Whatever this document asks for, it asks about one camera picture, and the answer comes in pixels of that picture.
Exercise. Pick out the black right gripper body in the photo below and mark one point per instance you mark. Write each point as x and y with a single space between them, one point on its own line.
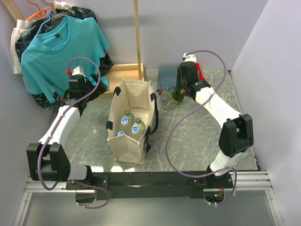
180 81

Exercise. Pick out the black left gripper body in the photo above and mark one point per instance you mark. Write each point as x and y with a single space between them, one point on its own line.
90 86

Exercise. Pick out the green glass bottle yellow label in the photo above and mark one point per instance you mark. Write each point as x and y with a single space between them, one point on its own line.
178 95

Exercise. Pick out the clear bottle green cap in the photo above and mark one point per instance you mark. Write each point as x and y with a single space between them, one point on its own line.
140 124
166 98
129 116

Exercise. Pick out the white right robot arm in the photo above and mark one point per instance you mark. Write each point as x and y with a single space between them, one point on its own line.
236 128

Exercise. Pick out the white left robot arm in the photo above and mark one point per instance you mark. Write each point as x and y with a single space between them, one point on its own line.
55 165

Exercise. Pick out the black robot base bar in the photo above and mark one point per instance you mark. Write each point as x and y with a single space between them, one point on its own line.
118 185

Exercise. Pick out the beige canvas tote bag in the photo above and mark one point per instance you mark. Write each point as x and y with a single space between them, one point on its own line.
137 97

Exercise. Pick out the grey folded garment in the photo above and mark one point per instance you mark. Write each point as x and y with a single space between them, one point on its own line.
167 77

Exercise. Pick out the turquoise t-shirt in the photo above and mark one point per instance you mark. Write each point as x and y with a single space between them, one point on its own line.
45 72

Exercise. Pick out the wooden rack base tray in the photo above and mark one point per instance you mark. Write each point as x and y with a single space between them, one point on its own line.
122 72

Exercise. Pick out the clear bottle blue cap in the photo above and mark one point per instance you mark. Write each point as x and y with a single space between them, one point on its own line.
120 133
124 125
136 133

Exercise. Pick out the dark patterned shirt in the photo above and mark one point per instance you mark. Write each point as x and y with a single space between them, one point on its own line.
76 12

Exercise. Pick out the wooden clothes hanger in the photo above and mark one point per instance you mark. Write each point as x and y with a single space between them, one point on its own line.
53 11

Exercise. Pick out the orange clothes hanger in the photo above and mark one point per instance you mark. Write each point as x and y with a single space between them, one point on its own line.
41 13

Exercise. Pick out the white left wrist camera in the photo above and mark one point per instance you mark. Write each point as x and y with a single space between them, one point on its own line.
76 71

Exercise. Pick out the light blue wire hanger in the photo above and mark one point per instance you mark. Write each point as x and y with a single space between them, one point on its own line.
52 34

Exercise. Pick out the wooden rack post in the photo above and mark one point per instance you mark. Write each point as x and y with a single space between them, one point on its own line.
137 35
13 9

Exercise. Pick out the wooden rack left post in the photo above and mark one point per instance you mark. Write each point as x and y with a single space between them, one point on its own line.
13 9

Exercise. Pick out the aluminium rail frame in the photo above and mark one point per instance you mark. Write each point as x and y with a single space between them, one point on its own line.
253 204

